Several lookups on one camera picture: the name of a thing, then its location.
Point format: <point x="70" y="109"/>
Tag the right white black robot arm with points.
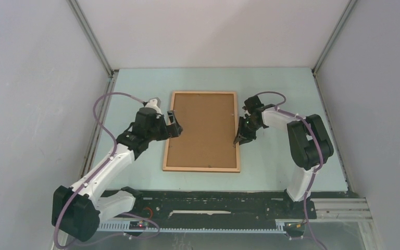
<point x="310" y="145"/>

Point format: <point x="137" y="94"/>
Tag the white toothed cable duct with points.
<point x="124" y="226"/>

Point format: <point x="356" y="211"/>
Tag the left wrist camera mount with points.
<point x="154" y="103"/>

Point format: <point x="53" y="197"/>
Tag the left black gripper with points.
<point x="169" y="132"/>

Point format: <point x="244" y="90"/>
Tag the light wooden picture frame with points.
<point x="167" y="145"/>

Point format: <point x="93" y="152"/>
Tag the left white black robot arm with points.
<point x="79" y="209"/>

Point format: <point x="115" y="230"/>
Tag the aluminium corner post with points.
<point x="349" y="8"/>
<point x="90" y="35"/>

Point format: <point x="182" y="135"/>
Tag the brown cardboard backing board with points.
<point x="201" y="131"/>

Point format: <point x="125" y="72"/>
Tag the left aluminium corner post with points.
<point x="90" y="35"/>

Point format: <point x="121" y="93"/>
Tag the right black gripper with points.
<point x="244" y="136"/>

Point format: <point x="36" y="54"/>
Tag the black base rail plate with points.
<point x="220" y="210"/>

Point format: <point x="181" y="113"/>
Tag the right aluminium corner post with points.
<point x="349" y="8"/>

